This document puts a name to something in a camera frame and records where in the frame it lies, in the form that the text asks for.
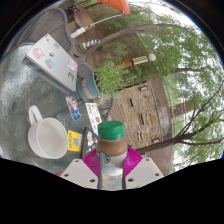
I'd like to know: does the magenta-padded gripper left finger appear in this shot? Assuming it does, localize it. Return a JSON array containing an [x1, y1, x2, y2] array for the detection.
[[60, 148, 102, 191]]

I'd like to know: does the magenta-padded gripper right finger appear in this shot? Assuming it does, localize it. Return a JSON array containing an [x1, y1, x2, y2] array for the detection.
[[123, 146, 165, 191]]

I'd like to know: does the coffee drink bottle green cap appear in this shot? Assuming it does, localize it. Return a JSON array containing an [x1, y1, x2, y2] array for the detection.
[[96, 120, 130, 191]]

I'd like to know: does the yellow square card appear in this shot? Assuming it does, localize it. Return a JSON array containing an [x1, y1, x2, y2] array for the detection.
[[67, 129, 83, 153]]

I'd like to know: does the dark-trunk branching tree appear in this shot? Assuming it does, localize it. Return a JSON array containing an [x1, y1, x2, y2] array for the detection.
[[136, 83, 224, 161]]

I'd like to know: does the white ceramic mug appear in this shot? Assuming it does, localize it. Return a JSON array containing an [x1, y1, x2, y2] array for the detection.
[[27, 104, 69, 160]]

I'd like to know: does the white sticker sheet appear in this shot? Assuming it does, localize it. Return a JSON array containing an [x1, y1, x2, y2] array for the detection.
[[84, 102, 103, 136]]

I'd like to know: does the stone brick fountain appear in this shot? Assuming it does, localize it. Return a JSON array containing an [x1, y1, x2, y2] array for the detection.
[[109, 81, 174, 151]]

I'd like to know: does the colourful printed card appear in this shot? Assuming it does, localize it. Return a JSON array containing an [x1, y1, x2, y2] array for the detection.
[[65, 95, 83, 122]]

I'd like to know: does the potted green plant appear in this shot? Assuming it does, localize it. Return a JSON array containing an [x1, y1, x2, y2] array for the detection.
[[76, 58, 136, 101]]

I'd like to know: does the grey metal mesh chair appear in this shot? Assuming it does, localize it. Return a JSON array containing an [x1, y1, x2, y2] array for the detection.
[[77, 62, 96, 80], [13, 8, 78, 58]]

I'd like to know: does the silver laptop with stickers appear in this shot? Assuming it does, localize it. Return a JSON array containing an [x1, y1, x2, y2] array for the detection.
[[24, 33, 79, 93]]

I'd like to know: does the blue yellow striped cone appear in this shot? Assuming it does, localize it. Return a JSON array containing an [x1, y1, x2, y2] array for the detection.
[[81, 39, 101, 50]]

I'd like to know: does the thin-trunk tall tree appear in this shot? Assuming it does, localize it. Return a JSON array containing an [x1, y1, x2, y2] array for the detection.
[[88, 23, 191, 56]]

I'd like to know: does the wooden bench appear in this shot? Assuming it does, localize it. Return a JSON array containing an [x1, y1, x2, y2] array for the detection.
[[68, 6, 95, 33]]

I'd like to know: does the orange patio umbrella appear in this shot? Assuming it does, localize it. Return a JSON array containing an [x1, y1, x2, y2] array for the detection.
[[70, 0, 132, 39]]

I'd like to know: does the globe lamp post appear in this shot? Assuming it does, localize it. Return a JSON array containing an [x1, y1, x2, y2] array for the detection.
[[114, 53, 157, 69]]

